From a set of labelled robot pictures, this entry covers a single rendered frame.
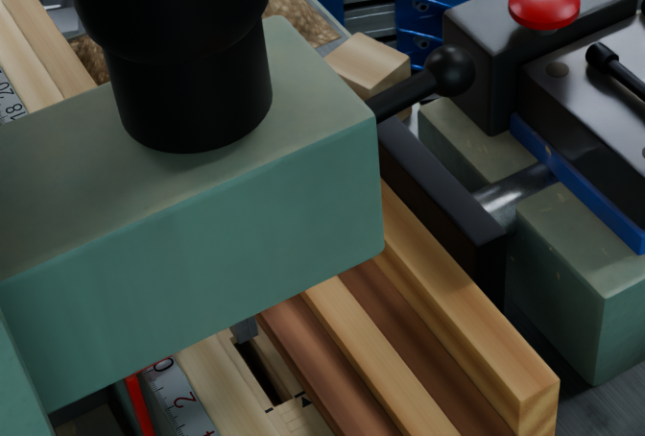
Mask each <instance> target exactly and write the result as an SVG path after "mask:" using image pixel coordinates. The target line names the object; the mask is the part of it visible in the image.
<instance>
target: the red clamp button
mask: <svg viewBox="0 0 645 436"><path fill-rule="evenodd" d="M580 5H581V0H509V7H508V9H509V14H510V16H511V17H512V19H513V20H514V21H515V22H517V23H518V24H520V25H522V26H524V27H527V28H530V29H535V30H542V31H546V30H555V29H559V28H562V27H565V26H567V25H569V24H570V23H572V22H573V21H574V20H575V19H576V18H577V17H578V15H579V12H580Z"/></svg>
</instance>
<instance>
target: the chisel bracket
mask: <svg viewBox="0 0 645 436"><path fill-rule="evenodd" d="M262 23H263V30H264V37H265V43H266V49H267V56H268V63H269V69H270V76H271V83H272V90H273V100H272V104H271V107H270V110H269V111H268V113H267V115H266V117H265V118H264V119H263V121H262V122H261V123H260V124H259V125H258V126H257V127H256V128H255V129H254V130H253V131H252V132H250V133H249V134H247V135H246V136H244V137H243V138H241V139H239V140H237V141H235V142H233V143H231V144H229V145H227V146H225V147H222V148H219V149H216V150H212V151H208V152H203V153H197V154H170V153H164V152H160V151H157V150H154V149H151V148H148V147H146V146H144V145H142V144H140V143H138V142H137V141H136V140H135V139H133V138H132V137H131V136H130V135H129V134H128V133H127V131H126V130H125V128H124V126H123V124H122V122H121V118H120V115H119V111H118V108H117V105H116V101H115V97H114V94H113V90H112V86H111V83H110V82H108V83H105V84H103V85H99V86H96V87H94V88H91V89H89V90H87V91H85V92H82V93H80V94H77V95H75V96H72V97H70V98H67V99H65V100H62V101H60V102H57V103H55V104H53V105H51V106H48V107H46V108H43V109H39V110H37V111H34V112H32V113H29V114H27V115H24V116H22V117H19V118H17V119H14V120H13V121H11V122H8V123H6V124H3V125H1V126H0V308H1V310H2V312H3V315H4V317H5V319H6V321H7V324H8V326H9V328H10V331H11V333H12V337H13V339H14V341H15V343H16V345H17V347H18V349H19V352H20V354H21V356H22V358H23V361H24V363H25V365H26V368H27V370H28V372H29V374H30V377H31V379H32V381H33V384H34V386H35V387H36V391H37V393H38V395H39V398H40V400H41V402H42V405H43V407H44V409H45V411H46V414H47V415H49V414H51V413H53V412H55V411H57V410H59V409H61V408H63V407H64V406H66V405H69V404H71V403H73V402H75V401H77V400H80V399H82V398H84V397H86V396H88V395H90V394H92V393H94V392H97V391H99V390H101V389H103V388H105V387H107V386H109V385H110V384H112V383H114V382H116V381H118V380H120V379H122V378H124V377H127V376H129V375H132V374H134V373H136V372H138V371H140V370H142V369H144V368H146V367H148V366H150V365H152V364H154V363H156V362H158V361H160V360H162V359H164V358H166V357H168V356H170V355H172V354H174V353H176V352H178V351H181V350H184V349H186V348H188V347H190V346H192V345H194V344H196V343H198V342H200V341H202V340H203V339H205V338H207V337H209V336H211V335H214V334H216V333H218V332H220V331H222V330H224V329H226V328H228V327H231V326H233V325H235V324H237V323H239V322H242V321H244V320H246V319H248V318H249V317H251V316H253V315H255V314H257V313H259V312H261V311H263V310H265V309H267V308H269V307H272V306H274V305H276V304H278V303H281V302H283V301H285V300H287V299H289V298H291V297H293V296H295V295H296V294H298V293H301V292H303V291H305V290H307V289H309V288H311V287H313V286H315V285H317V284H319V283H321V282H323V281H325V280H327V279H331V278H333V277H335V276H337V275H339V274H341V273H342V272H344V271H346V270H348V269H350V268H352V267H354V266H356V265H359V264H361V263H363V262H365V261H367V260H369V259H371V258H373V257H375V256H377V255H379V254H380V253H381V252H382V251H383V250H384V247H385V243H384V229H383V213H382V199H381V184H380V169H379V155H378V139H377V125H376V118H375V115H374V113H373V112H372V110H371V109H370V108H369V107H368V106H367V105H366V104H365V103H364V102H363V101H362V99H361V98H360V97H359V96H358V95H357V94H356V93H355V92H354V91H353V90H352V89H351V88H350V87H349V86H348V85H347V83H346V82H345V81H344V80H343V79H342V78H341V77H340V76H339V75H338V74H337V73H336V72H335V71H334V69H333V68H332V67H331V66H330V65H329V64H328V63H327V62H326V61H325V60H324V59H323V58H322V57H321V56H320V54H319V53H318V52H317V51H316V50H315V49H314V48H313V47H312V46H311V45H310V44H309V43H308V42H307V41H306V39H305V38H304V37H303V36H302V35H301V34H300V33H299V32H298V31H297V30H296V29H295V28H294V27H293V26H292V24H291V23H290V22H289V21H288V20H287V19H286V18H285V17H284V16H282V15H273V16H271V17H268V18H266V19H263V20H262Z"/></svg>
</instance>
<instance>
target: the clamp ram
mask: <svg viewBox="0 0 645 436"><path fill-rule="evenodd" d="M377 139H378V155H379V169H380V177H381V178H382V179H383V180H384V181H385V183H386V184H387V185H388V186H389V187H390V188H391V189H392V190H393V192H394V193H395V194H396V195H397V196H398V197H399V198H400V200H401V201H402V202H403V203H404V204H405V205H406V206H407V207H408V208H409V209H410V210H411V211H412V212H413V213H414V214H415V215H416V217H417V218H418V219H419V220H420V222H421V223H422V224H423V225H424V226H425V227H426V228H427V229H428V230H429V231H430V233H431V234H432V235H433V236H434V237H435V238H436V239H437V240H438V242H439V243H440V244H441V245H442V246H443V247H444V248H445V250H446V251H447V252H448V253H449V254H450V255H451V256H452V257H453V259H454V260H455V261H456V262H457V263H458V264H459V265H460V266H461V268H462V269H463V270H464V271H465V272H466V273H467V275H468V276H469V277H470V278H471V279H472V280H473V281H474V282H475V284H476V285H477V286H478V287H479V288H480V289H481V290H482V291H483V293H484V294H485V295H486V296H487V297H488V298H489V299H490V301H491V302H492V303H493V304H494V305H495V306H496V307H497V308H498V310H499V311H500V312H501V313H502V314H503V315H504V300H505V278H506V257H507V239H509V238H511V237H513V236H515V235H516V232H517V221H516V217H515V207H516V206H517V204H518V202H519V201H521V200H523V199H525V198H527V197H529V196H532V195H534V194H536V193H538V192H539V191H541V190H543V189H545V188H547V187H549V186H551V185H553V184H555V183H557V182H559V180H558V178H557V177H556V176H555V175H554V173H553V172H552V171H551V170H550V169H549V168H548V167H547V166H546V165H544V164H543V163H541V162H537V163H535V164H533V165H530V166H528V167H526V168H524V169H522V170H520V171H518V172H516V173H514V174H512V175H510V176H508V177H506V178H504V179H502V180H500V181H498V182H493V183H491V184H488V185H486V186H484V187H482V188H480V189H478V190H476V191H474V192H472V193H469V192H468V191H467V190H466V189H465V188H464V187H463V186H462V185H461V183H460V182H459V181H458V180H457V179H456V178H455V177H454V176H453V175H452V174H451V173H450V172H449V171H448V170H447V169H446V168H445V167H444V166H443V165H442V164H441V162H440V161H439V160H438V159H437V158H436V157H435V156H434V155H433V154H432V153H431V152H430V151H429V150H428V149H427V148H426V147H425V146H424V145H423V144H422V143H421V142H420V140H419V139H418V138H417V137H416V136H415V135H414V134H413V133H412V132H411V131H410V130H409V129H408V128H407V127H406V126H405V125H404V124H403V123H402V122H401V121H400V119H399V118H398V117H397V116H396V115H394V116H392V117H390V118H388V119H386V120H385V121H383V122H381V123H379V124H377Z"/></svg>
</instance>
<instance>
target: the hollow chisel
mask: <svg viewBox="0 0 645 436"><path fill-rule="evenodd" d="M229 330H230V331H231V333H232V334H233V336H234V337H235V339H236V340H237V342H238V344H242V343H244V342H246V341H248V340H250V339H251V338H253V337H255V336H257V335H258V329H257V324H256V320H255V315H253V316H251V317H249V318H248V319H246V320H244V321H242V322H239V323H237V324H235V325H233V326H231V327H229Z"/></svg>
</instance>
